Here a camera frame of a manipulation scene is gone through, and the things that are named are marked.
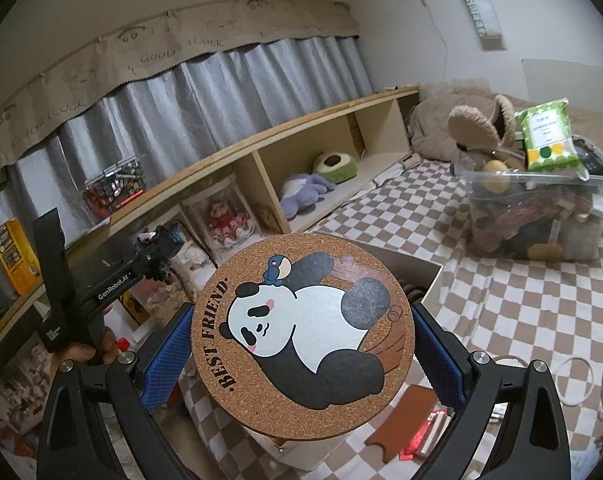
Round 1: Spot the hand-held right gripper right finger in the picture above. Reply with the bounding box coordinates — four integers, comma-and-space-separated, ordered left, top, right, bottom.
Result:
411, 302, 569, 480

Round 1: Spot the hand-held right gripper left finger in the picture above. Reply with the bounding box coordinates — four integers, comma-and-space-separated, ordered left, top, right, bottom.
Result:
36, 302, 202, 480

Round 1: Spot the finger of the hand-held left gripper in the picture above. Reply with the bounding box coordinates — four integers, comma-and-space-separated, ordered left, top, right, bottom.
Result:
150, 225, 187, 261
144, 258, 176, 283

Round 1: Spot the beige cardboard storage box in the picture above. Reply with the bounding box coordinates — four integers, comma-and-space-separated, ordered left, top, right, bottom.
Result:
268, 242, 445, 471

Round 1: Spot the round cork panda coaster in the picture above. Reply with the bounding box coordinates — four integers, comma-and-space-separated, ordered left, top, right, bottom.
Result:
190, 232, 413, 445

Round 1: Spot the person's left hand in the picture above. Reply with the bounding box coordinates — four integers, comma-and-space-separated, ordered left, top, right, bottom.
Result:
62, 327, 120, 367

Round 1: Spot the doll in clear case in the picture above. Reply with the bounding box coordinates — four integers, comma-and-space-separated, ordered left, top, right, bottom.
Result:
181, 175, 262, 266

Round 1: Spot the brown leather sleeve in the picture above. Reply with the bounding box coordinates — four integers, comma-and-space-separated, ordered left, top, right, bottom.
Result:
364, 385, 439, 461

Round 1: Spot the clear jar of colourful bits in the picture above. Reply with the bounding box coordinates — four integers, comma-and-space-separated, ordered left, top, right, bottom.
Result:
81, 157, 147, 221

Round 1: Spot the checkered bed sheet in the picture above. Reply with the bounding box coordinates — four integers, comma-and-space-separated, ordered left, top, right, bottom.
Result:
178, 160, 603, 480

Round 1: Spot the yellow box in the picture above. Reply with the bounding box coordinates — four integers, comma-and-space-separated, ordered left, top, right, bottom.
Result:
0, 217, 39, 293

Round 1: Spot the long wooden shelf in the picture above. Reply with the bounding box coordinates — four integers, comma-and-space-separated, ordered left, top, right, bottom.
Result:
0, 86, 421, 361

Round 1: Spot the purple plush toy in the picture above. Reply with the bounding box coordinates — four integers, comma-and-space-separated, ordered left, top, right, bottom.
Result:
280, 172, 337, 221

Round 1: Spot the grey curtain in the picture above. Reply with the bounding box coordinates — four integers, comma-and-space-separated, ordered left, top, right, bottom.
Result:
0, 35, 375, 241

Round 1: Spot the clear plastic storage bin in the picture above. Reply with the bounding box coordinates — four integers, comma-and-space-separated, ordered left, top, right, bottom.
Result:
451, 135, 603, 263

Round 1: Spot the green avocado plush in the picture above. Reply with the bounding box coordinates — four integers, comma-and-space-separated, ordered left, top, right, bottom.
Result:
311, 151, 359, 184

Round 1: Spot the beige printed curtain valance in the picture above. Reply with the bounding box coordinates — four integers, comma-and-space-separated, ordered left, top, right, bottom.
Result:
0, 0, 361, 191

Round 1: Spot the brown fuzzy plush item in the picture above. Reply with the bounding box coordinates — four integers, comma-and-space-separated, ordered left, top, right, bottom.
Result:
447, 94, 517, 153

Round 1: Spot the beige fluffy blanket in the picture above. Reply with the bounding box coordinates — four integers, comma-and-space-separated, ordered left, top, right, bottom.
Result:
409, 80, 603, 161

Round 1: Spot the green wet wipes pack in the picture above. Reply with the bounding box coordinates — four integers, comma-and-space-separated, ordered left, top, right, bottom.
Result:
514, 97, 589, 181

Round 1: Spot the white headboard panel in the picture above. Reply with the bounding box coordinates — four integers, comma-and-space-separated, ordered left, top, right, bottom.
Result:
521, 57, 603, 111

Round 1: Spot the white plastic ring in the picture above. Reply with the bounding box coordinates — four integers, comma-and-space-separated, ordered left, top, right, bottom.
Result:
554, 356, 595, 406

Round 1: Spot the hanging fabric wall sign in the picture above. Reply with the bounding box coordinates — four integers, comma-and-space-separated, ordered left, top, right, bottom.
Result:
456, 0, 505, 51

